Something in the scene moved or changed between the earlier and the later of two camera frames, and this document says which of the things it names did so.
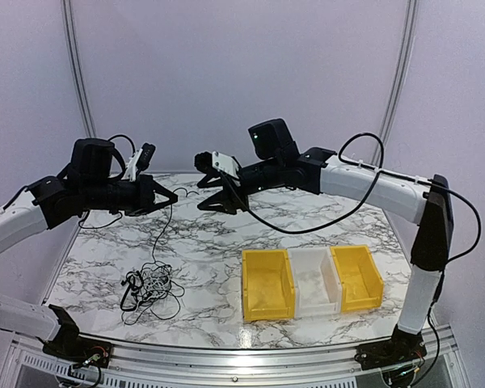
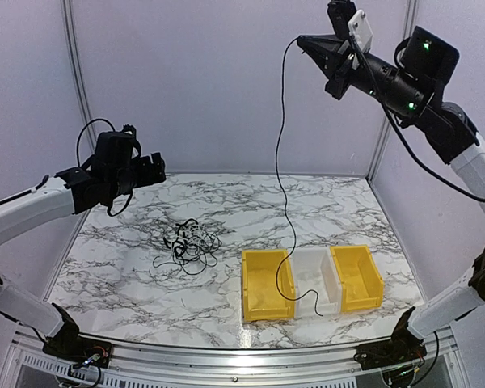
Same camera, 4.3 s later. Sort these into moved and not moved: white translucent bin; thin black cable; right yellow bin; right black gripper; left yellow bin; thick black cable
Moved: thick black cable; thin black cable; right black gripper
Not moved: right yellow bin; left yellow bin; white translucent bin
